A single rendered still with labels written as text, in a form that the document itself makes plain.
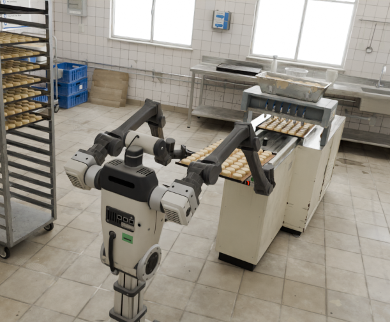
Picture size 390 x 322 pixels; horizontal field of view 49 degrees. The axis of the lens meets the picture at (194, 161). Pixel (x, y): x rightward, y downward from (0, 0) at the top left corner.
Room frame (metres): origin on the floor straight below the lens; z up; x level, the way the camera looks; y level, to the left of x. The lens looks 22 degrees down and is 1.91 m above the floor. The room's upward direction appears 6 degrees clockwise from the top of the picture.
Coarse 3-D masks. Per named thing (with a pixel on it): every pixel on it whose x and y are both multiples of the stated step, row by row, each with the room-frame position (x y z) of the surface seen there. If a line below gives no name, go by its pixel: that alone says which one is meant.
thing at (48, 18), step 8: (48, 8) 2.94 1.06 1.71; (48, 16) 2.94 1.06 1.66; (48, 32) 2.94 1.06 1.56; (48, 48) 2.94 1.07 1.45; (48, 64) 2.95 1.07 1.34; (48, 72) 2.95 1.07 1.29; (48, 88) 2.95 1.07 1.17; (48, 96) 2.95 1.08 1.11; (56, 208) 2.96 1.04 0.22; (56, 216) 2.96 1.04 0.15
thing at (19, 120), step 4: (16, 116) 2.88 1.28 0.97; (20, 116) 2.88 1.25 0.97; (24, 116) 2.88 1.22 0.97; (28, 116) 2.89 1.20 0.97; (32, 116) 2.91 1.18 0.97; (36, 116) 2.91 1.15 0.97; (40, 116) 2.92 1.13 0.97; (8, 120) 2.78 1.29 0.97; (12, 120) 2.77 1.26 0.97; (16, 120) 2.80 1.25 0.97; (20, 120) 2.81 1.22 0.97; (24, 120) 2.80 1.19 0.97; (28, 120) 2.81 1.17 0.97; (32, 120) 2.83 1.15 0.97; (36, 120) 2.89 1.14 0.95; (8, 124) 2.69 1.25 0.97; (12, 124) 2.69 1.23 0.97; (16, 124) 2.72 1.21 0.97; (20, 124) 2.73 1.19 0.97; (24, 124) 2.78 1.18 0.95; (8, 128) 2.65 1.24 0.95
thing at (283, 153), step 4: (292, 140) 3.21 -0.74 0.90; (296, 140) 3.25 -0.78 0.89; (300, 140) 3.40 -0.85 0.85; (288, 144) 3.09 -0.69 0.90; (292, 144) 3.15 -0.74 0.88; (296, 144) 3.28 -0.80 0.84; (284, 148) 2.99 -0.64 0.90; (288, 148) 3.02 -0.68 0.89; (292, 148) 3.17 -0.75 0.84; (280, 152) 2.90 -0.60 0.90; (284, 152) 2.92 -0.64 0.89; (288, 152) 3.05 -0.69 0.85; (276, 156) 2.81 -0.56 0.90; (280, 156) 2.83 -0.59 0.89; (284, 156) 2.95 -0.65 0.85; (272, 160) 2.71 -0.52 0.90; (276, 160) 2.76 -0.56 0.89; (280, 160) 2.86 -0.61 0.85; (272, 164) 2.65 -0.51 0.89; (276, 164) 2.77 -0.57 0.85
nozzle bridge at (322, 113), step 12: (252, 96) 3.57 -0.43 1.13; (264, 96) 3.44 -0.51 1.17; (276, 96) 3.43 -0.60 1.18; (252, 108) 3.51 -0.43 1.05; (264, 108) 3.52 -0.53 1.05; (276, 108) 3.48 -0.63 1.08; (300, 108) 3.40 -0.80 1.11; (312, 108) 3.36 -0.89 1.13; (324, 108) 3.24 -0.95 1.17; (300, 120) 3.34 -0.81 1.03; (312, 120) 3.31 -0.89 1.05; (324, 120) 3.23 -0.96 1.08; (324, 132) 3.32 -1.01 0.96; (324, 144) 3.32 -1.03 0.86
